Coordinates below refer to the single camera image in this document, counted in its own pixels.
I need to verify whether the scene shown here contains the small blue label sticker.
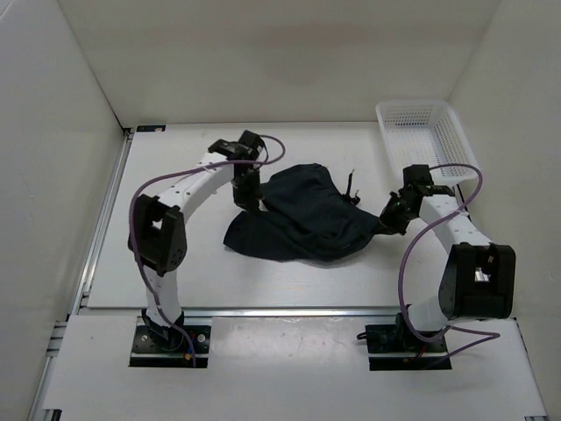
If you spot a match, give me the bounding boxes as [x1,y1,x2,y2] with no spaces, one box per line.
[136,125,167,132]

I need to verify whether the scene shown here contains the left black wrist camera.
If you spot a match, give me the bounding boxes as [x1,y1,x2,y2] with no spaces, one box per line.
[238,130,265,161]

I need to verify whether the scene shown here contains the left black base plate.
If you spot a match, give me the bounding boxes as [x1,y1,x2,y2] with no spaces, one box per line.
[129,319,211,369]

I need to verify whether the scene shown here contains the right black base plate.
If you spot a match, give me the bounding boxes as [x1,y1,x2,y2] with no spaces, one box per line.
[356,321,452,372]

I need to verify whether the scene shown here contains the aluminium frame rail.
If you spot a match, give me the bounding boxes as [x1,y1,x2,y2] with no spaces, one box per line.
[26,127,136,420]

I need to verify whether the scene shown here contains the white plastic perforated basket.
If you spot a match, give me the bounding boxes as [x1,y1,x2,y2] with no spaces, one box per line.
[376,99,479,187]

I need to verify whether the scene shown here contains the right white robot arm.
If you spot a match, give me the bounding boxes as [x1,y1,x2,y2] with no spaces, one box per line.
[380,184,516,351]

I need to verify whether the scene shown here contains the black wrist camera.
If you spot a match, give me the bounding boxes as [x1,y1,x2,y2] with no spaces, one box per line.
[238,130,265,161]
[402,164,435,188]

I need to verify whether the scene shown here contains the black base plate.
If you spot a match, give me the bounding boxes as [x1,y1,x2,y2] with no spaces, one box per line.
[129,319,211,369]
[356,321,452,372]

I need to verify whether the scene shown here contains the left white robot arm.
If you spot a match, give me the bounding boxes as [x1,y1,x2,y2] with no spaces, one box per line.
[128,131,266,351]

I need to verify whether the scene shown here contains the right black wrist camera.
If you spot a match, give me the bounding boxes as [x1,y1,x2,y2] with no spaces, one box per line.
[402,164,435,188]

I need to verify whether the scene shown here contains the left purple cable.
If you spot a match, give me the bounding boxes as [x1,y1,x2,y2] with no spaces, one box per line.
[130,134,288,368]

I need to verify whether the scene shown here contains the dark navy shorts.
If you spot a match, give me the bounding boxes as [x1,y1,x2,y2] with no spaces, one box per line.
[223,163,382,262]

